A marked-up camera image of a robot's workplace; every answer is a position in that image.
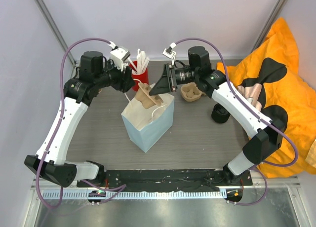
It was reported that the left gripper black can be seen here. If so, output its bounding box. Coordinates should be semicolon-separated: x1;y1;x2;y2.
95;57;136;92

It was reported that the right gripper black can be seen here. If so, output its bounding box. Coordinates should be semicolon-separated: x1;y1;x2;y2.
150;64;198;96

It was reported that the light blue paper bag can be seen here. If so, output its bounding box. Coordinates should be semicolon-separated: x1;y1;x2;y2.
121;93;175;152

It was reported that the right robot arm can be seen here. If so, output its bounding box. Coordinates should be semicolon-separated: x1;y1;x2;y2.
150;46;284;185

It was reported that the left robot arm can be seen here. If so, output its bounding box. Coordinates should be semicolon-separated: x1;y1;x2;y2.
24;47;135;188

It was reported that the red plastic cup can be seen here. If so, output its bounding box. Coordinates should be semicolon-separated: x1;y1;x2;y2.
132;61;149;91

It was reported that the brown pulp cup carrier stack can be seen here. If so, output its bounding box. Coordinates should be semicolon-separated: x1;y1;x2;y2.
180;82;205;102

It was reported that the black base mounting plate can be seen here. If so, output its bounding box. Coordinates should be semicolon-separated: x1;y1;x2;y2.
103;169;253;193

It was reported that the orange cartoon pillow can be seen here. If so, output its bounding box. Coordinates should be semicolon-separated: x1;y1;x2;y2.
217;17;316;178

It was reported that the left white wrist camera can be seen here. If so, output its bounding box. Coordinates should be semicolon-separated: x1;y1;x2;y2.
110;46;130;71

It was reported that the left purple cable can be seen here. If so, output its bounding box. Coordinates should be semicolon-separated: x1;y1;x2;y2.
36;38;117;210

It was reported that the white slotted cable duct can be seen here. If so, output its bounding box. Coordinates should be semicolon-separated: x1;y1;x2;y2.
41;189;228;200

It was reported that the left aluminium frame post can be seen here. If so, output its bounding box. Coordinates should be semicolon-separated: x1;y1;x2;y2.
34;0;68;52

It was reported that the aluminium frame post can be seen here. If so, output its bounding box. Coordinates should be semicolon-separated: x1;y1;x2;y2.
251;0;288;52
34;0;68;52

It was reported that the right aluminium frame post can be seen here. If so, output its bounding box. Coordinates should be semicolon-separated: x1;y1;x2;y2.
251;0;288;52

